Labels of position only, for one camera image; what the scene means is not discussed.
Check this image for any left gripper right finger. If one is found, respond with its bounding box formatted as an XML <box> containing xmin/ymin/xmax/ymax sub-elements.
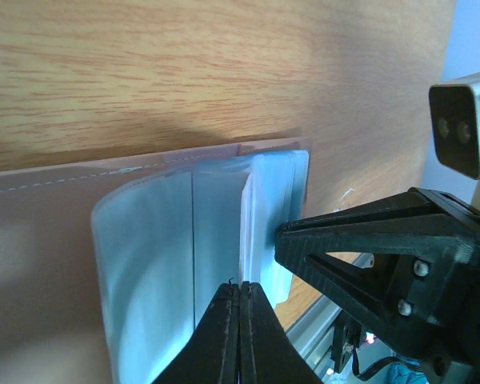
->
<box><xmin>238</xmin><ymin>282</ymin><xmax>322</xmax><ymax>383</ymax></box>

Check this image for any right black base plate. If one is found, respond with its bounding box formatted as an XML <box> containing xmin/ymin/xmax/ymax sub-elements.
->
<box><xmin>330</xmin><ymin>310</ymin><xmax>366</xmax><ymax>374</ymax></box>

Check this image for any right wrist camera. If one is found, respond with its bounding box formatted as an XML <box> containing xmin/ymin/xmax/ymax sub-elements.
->
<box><xmin>428</xmin><ymin>72</ymin><xmax>480</xmax><ymax>179</ymax></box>

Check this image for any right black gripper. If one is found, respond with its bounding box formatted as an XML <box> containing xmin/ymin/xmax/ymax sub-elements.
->
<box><xmin>275</xmin><ymin>188</ymin><xmax>480</xmax><ymax>383</ymax></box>

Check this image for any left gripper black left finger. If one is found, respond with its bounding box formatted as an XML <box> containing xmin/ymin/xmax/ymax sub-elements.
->
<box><xmin>154</xmin><ymin>283</ymin><xmax>240</xmax><ymax>383</ymax></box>

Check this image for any blue card holder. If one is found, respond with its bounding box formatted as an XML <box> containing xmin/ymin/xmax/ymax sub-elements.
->
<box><xmin>0</xmin><ymin>138</ymin><xmax>310</xmax><ymax>383</ymax></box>

